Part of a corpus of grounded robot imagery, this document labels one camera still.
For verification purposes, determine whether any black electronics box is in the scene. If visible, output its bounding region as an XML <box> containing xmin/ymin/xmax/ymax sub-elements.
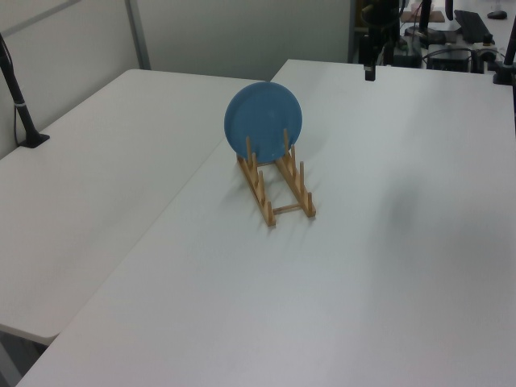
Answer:
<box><xmin>426</xmin><ymin>48</ymin><xmax>473</xmax><ymax>73</ymax></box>

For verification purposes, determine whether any brown flat board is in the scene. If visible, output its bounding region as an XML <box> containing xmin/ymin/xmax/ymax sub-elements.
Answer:
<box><xmin>406</xmin><ymin>10</ymin><xmax>445</xmax><ymax>22</ymax></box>

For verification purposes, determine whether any grey partition frame post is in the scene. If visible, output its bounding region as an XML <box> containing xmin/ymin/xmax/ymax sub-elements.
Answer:
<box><xmin>123</xmin><ymin>0</ymin><xmax>152</xmax><ymax>72</ymax></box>

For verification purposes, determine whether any blue round plate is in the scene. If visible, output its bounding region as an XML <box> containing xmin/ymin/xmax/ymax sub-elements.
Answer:
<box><xmin>223</xmin><ymin>81</ymin><xmax>303</xmax><ymax>161</ymax></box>

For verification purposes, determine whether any black keyboard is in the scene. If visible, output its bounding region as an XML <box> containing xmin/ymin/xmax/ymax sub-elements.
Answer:
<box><xmin>453</xmin><ymin>9</ymin><xmax>492</xmax><ymax>42</ymax></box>

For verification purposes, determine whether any black monitor stand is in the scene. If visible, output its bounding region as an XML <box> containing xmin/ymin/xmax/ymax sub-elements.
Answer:
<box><xmin>404</xmin><ymin>0</ymin><xmax>461</xmax><ymax>46</ymax></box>

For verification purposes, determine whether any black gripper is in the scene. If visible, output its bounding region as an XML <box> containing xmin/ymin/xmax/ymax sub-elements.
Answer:
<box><xmin>360</xmin><ymin>34</ymin><xmax>381</xmax><ymax>81</ymax></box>

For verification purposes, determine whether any wooden plate rack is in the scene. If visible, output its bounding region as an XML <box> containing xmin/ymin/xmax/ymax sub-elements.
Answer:
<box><xmin>235</xmin><ymin>127</ymin><xmax>317</xmax><ymax>228</ymax></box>

